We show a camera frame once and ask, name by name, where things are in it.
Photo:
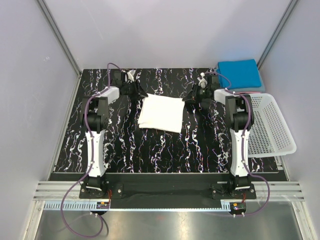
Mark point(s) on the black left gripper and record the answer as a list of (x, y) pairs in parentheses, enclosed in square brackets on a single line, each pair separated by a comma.
[(138, 93)]

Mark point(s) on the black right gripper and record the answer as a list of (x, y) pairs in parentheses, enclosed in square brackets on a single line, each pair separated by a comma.
[(192, 98)]

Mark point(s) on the white t-shirt with print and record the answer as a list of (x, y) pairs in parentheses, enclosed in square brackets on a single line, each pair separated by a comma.
[(161, 113)]

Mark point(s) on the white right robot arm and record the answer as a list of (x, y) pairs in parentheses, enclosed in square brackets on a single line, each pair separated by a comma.
[(239, 119)]

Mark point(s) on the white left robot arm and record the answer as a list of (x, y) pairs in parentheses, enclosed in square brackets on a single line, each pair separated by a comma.
[(95, 120)]

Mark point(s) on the folded blue t-shirt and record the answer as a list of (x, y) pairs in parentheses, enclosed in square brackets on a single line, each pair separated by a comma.
[(249, 64)]

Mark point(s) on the folded pink t-shirt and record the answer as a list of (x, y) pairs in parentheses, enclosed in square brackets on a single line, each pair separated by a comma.
[(249, 92)]

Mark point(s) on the white plastic laundry basket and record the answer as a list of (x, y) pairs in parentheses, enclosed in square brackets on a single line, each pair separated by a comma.
[(270, 135)]

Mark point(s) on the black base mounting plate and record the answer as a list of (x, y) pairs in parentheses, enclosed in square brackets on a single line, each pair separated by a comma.
[(216, 192)]

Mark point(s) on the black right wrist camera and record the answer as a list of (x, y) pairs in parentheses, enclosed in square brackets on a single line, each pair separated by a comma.
[(209, 81)]

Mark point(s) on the white slotted cable duct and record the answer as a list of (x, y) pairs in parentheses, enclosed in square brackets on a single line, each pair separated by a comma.
[(215, 206)]

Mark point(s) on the left aluminium corner post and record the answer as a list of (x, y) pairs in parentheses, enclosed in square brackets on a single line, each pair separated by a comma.
[(58, 35)]

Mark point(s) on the aluminium corner post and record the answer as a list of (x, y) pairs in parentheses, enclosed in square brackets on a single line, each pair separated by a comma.
[(58, 35), (277, 31)]

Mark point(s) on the right aluminium corner post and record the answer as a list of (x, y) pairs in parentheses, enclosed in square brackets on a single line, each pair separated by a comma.
[(277, 31)]

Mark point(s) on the aluminium frame rail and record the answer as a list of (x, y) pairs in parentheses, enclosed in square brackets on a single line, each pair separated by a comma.
[(55, 190)]

